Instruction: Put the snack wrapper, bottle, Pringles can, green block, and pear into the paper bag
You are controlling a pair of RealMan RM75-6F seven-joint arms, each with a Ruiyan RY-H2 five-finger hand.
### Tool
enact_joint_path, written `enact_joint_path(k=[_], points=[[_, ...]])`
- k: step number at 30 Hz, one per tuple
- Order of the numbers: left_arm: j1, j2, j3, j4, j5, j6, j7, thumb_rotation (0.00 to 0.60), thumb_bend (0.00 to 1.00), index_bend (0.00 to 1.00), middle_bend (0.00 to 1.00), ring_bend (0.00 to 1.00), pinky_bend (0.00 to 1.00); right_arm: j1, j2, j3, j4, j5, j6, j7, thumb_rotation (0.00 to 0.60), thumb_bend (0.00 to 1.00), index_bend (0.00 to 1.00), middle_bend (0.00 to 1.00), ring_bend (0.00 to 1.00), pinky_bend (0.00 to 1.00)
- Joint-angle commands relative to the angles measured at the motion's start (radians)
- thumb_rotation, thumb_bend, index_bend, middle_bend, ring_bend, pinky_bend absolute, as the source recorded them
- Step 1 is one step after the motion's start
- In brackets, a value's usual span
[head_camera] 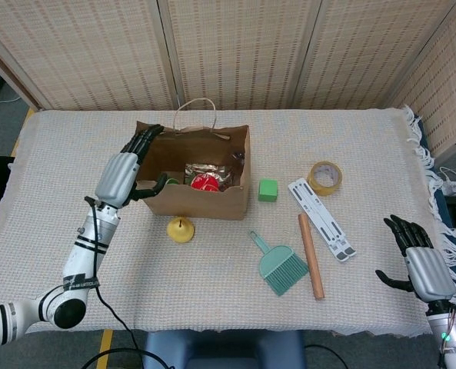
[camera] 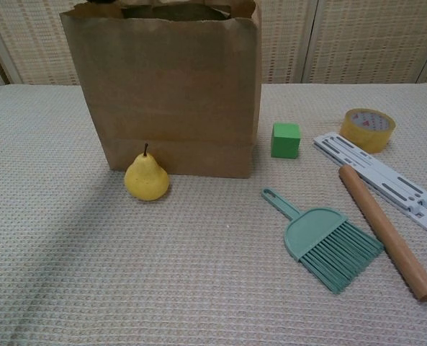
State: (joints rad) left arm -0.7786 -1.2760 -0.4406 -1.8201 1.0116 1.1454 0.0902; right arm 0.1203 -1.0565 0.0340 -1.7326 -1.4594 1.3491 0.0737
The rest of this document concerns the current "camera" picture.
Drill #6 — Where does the yellow pear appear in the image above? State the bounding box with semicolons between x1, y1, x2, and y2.
123;143;171;202

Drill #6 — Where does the brown paper bag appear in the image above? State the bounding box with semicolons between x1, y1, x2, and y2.
60;0;263;179

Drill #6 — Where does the teal hand brush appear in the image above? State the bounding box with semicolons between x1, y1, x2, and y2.
261;187;385;295

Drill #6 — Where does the green cube block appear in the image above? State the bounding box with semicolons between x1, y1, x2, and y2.
270;122;302;159

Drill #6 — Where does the yellow packing tape roll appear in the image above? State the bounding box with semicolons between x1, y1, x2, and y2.
339;108;397;154

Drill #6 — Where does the beige woven tablecloth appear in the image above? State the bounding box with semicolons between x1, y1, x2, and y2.
0;83;427;346

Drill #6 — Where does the white folding laptop stand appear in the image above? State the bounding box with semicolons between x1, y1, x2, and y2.
313;131;427;237

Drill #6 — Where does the wooden rolling pin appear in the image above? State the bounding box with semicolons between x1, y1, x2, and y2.
338;165;427;303

